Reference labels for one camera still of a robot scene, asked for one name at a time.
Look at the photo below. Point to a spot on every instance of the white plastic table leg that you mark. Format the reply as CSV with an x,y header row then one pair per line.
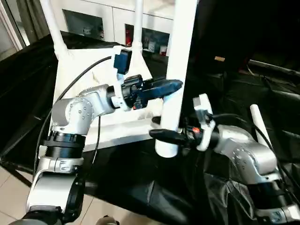
x,y
138,23
52,28
182,35
260,122

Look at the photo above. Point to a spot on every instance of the white plastic table top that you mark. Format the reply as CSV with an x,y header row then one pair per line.
x,y
77,65

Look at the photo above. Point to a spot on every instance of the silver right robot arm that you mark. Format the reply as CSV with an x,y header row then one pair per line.
x,y
246,154

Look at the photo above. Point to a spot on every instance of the black table mat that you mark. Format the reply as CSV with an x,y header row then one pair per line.
x,y
140,182

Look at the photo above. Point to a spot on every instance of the white cabinet with glass doors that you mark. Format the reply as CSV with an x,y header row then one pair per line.
x,y
117,16

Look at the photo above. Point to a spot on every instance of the long dark metal rod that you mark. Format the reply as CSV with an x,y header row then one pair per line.
x,y
274,66

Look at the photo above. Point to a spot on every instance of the grey curtain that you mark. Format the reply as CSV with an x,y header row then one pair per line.
x,y
30,18

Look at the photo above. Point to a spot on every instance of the black work table leg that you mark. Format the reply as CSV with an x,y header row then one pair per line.
x,y
16,174

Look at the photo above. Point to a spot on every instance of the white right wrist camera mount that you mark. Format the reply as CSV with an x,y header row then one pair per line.
x,y
204,103

